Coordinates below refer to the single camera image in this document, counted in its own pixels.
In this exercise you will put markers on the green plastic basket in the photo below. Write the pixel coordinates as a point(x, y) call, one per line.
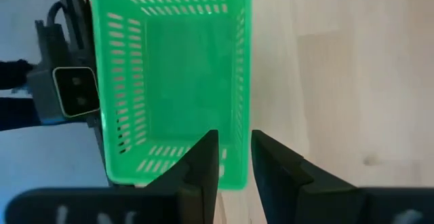
point(186, 81)

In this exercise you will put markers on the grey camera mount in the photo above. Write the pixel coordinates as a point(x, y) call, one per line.
point(44, 91)

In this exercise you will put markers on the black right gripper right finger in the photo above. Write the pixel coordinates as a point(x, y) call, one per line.
point(305, 200)

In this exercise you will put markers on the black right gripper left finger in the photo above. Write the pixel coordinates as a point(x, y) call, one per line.
point(135, 207)

